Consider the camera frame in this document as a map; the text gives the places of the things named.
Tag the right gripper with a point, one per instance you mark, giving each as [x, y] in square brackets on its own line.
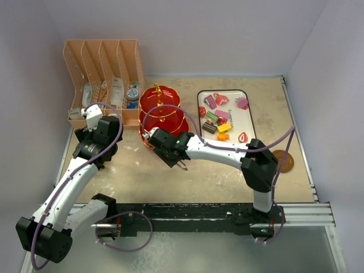
[170, 162]

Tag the peach desk file organizer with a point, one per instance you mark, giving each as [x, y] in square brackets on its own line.
[111, 67]

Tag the right brown round coaster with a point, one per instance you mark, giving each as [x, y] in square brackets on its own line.
[286, 161]

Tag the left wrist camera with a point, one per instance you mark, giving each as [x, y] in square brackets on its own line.
[92, 115]

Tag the metal serving tongs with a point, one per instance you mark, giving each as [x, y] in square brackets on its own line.
[182, 165]

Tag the green striped cake slice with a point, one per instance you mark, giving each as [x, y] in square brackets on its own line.
[211, 117]

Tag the pink heart cake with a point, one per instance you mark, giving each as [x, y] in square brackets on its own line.
[221, 99]

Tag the small carton box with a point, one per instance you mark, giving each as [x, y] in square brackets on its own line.
[75, 114]

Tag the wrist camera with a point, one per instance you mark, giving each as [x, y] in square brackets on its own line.
[92, 115]
[149, 134]

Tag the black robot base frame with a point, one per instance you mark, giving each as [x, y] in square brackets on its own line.
[237, 218]

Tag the white blue tube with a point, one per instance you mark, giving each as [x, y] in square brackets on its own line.
[86, 94]

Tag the purple striped cake slice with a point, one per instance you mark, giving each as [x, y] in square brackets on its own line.
[209, 101]

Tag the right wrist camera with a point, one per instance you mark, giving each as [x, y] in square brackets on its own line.
[149, 134]

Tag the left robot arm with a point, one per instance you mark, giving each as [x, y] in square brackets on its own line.
[49, 232]

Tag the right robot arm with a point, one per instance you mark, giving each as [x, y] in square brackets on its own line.
[257, 163]

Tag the upper orange fish pastry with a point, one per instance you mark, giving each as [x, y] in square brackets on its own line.
[223, 137]

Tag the white strawberry enamel tray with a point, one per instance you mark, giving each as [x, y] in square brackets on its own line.
[242, 131]

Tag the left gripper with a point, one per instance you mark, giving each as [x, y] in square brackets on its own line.
[83, 135]

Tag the red three-tier cake stand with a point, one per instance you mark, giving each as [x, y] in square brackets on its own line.
[156, 110]

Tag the pink striped cake slice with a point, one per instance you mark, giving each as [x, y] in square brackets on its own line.
[222, 114]

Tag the chocolate cake slice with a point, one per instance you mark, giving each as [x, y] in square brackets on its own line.
[209, 128]

